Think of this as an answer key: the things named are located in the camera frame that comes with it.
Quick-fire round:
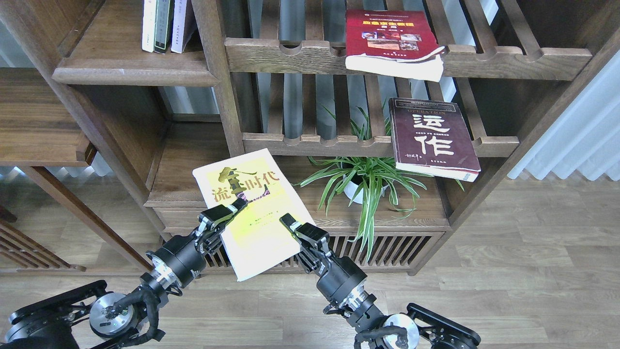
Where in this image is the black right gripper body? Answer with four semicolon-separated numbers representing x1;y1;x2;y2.
297;242;368;311

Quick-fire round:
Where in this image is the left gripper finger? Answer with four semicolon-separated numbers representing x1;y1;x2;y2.
196;197;248;236

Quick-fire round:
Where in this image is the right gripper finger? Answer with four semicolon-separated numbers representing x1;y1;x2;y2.
293;223;331;257
279;213;304;252

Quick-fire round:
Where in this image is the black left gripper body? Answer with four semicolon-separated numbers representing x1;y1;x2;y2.
145;227;223;291

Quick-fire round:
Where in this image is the yellow green book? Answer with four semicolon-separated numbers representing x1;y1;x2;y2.
192;149;313;282

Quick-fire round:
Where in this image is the dark maroon book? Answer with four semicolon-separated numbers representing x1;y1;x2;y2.
389;98;481;182

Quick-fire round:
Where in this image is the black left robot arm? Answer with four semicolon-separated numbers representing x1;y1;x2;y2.
1;197;248;349

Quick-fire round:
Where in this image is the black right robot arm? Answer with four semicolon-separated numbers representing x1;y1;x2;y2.
280;214;481;349

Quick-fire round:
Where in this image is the white plant pot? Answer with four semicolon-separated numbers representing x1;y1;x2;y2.
344;173;389;204

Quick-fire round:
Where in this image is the green spider plant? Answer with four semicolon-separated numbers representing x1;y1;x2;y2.
294;102;465;262

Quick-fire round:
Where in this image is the dark wooden bookshelf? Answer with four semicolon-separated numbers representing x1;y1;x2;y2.
1;0;619;275

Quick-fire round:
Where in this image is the white upright book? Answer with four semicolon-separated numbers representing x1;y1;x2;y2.
141;0;157;53

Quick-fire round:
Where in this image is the lavender upright book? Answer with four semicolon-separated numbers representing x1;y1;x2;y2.
170;0;197;53

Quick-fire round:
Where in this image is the red book with photos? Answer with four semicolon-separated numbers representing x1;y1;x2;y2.
345;9;445;82

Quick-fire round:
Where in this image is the dark green upright book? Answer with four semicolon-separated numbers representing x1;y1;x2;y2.
154;0;174;54

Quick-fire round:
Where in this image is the white curtain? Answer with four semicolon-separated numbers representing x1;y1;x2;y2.
508;53;620;181

